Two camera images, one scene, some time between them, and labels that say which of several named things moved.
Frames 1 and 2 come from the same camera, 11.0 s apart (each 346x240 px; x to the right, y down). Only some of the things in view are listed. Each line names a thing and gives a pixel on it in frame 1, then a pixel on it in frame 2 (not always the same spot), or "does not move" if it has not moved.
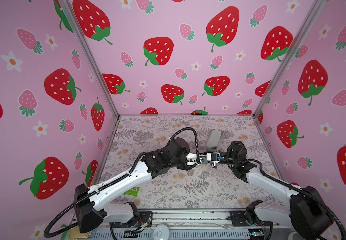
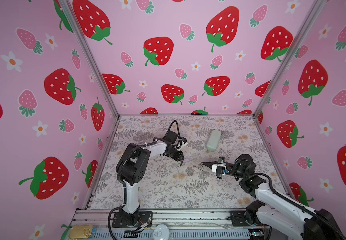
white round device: (161, 232) does not move
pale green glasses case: (214, 139) does not move
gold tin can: (75, 233) does not move
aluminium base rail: (184, 224) does not move
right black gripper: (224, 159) -> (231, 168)
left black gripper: (184, 167) -> (178, 157)
